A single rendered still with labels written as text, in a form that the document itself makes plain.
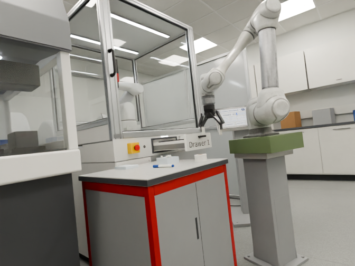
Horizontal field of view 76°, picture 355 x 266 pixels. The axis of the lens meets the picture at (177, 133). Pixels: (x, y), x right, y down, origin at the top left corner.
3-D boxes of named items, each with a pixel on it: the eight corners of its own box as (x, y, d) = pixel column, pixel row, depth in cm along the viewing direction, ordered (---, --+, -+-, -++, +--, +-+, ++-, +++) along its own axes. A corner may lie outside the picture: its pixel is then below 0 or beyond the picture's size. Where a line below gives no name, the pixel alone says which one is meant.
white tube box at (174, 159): (179, 162, 139) (178, 156, 139) (168, 164, 134) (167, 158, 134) (167, 162, 149) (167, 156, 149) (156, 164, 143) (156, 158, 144)
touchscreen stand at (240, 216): (281, 224, 217) (269, 117, 220) (234, 227, 220) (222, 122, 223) (265, 208, 267) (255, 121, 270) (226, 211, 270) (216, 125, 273)
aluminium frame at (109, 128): (204, 132, 223) (193, 27, 226) (112, 139, 146) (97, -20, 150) (141, 140, 286) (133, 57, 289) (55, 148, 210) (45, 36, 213)
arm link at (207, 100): (206, 98, 163) (207, 106, 163) (198, 97, 156) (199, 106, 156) (217, 95, 157) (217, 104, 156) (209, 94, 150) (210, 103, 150)
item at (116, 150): (205, 146, 222) (204, 132, 223) (114, 161, 146) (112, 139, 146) (143, 151, 285) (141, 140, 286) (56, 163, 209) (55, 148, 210)
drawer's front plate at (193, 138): (212, 146, 170) (210, 132, 170) (187, 151, 148) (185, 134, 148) (209, 147, 171) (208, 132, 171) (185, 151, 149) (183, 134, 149)
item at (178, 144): (208, 145, 170) (207, 137, 170) (186, 149, 150) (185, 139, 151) (169, 148, 196) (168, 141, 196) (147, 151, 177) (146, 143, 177)
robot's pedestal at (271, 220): (308, 259, 154) (295, 147, 156) (281, 277, 138) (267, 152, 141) (270, 244, 180) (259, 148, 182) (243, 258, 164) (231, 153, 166)
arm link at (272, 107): (277, 124, 152) (296, 121, 130) (253, 125, 151) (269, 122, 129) (270, 11, 155) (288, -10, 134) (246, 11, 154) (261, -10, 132)
